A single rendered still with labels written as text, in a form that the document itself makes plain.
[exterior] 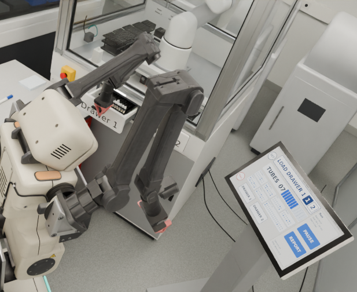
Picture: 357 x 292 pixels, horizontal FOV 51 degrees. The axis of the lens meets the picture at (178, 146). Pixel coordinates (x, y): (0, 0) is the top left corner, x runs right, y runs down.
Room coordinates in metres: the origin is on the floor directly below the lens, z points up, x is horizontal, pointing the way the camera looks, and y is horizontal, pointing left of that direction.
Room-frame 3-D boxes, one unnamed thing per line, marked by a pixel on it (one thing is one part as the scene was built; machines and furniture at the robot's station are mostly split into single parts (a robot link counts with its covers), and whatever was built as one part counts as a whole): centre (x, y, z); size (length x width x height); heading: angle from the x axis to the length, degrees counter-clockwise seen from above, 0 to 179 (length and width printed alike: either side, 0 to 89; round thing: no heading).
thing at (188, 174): (2.17, 0.26, 0.40); 1.03 x 0.95 x 0.80; 77
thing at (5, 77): (1.51, 0.88, 0.38); 0.62 x 0.58 x 0.76; 77
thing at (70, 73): (1.77, 0.74, 0.88); 0.07 x 0.05 x 0.07; 77
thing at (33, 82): (1.70, 0.91, 0.77); 0.13 x 0.09 x 0.02; 167
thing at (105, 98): (1.52, 0.43, 1.02); 0.10 x 0.07 x 0.07; 168
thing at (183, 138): (1.64, 0.11, 0.87); 0.29 x 0.02 x 0.11; 77
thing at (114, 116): (1.57, 0.45, 0.87); 0.29 x 0.02 x 0.11; 77
